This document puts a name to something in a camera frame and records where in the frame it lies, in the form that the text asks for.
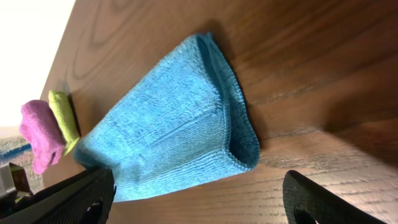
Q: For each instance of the folded green cloth left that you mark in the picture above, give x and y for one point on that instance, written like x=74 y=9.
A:
x=62 y=109

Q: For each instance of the folded purple cloth left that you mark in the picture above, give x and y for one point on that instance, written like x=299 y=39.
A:
x=40 y=128

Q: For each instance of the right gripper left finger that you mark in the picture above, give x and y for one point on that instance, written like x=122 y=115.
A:
x=84 y=198

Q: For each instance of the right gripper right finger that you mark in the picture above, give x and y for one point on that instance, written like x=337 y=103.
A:
x=307 y=202

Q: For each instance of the blue microfiber cloth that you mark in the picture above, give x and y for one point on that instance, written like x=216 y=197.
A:
x=184 y=124

